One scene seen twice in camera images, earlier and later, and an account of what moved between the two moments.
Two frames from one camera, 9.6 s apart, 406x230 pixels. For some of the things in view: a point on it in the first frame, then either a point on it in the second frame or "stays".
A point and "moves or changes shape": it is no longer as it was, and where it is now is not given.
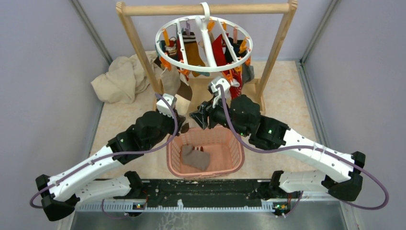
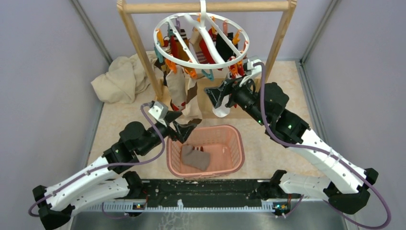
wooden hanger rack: (287, 10) stays
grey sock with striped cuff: (196, 156) stays
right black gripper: (204, 110) -> (215, 93)
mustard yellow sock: (193, 54) -> (183, 35)
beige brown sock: (172, 84) moves or changes shape
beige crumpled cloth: (124, 78) stays
